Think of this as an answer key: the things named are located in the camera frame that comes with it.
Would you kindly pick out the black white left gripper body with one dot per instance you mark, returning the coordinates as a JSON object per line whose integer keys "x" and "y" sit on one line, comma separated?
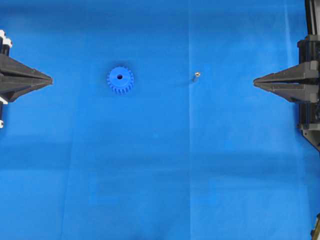
{"x": 5, "y": 46}

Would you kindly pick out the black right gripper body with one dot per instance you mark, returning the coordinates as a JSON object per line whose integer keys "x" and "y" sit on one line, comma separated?
{"x": 309, "y": 112}

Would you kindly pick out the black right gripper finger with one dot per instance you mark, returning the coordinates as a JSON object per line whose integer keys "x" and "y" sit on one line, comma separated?
{"x": 296, "y": 74}
{"x": 295, "y": 93}

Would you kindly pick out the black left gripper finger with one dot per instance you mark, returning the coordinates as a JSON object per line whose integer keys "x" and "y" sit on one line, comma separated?
{"x": 12, "y": 68}
{"x": 10, "y": 91}

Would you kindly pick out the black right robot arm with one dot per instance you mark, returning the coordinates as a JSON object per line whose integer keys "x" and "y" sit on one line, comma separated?
{"x": 312, "y": 10}

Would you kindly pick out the small blue plastic gear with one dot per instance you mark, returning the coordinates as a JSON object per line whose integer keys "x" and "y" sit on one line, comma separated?
{"x": 121, "y": 80}

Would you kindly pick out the blue cloth mat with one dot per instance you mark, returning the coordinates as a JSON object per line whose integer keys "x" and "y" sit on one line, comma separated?
{"x": 218, "y": 159}

